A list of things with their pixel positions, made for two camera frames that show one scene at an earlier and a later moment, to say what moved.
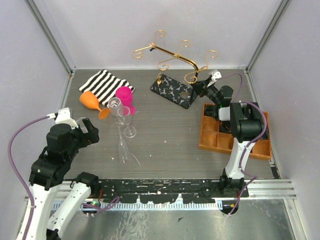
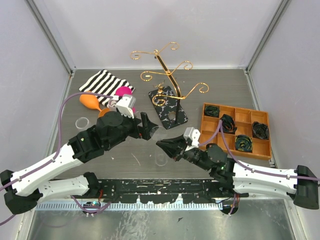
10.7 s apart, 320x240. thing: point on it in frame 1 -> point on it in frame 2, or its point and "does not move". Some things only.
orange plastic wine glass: [90, 100] does not move
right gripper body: [209, 91] -> [192, 154]
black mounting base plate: [164, 191] does not move
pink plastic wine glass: [125, 94] does not move
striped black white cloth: [104, 85] does not move
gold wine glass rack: [189, 78] -> [166, 99]
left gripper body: [84, 138] -> [130, 128]
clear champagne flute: [123, 153] -> [159, 133]
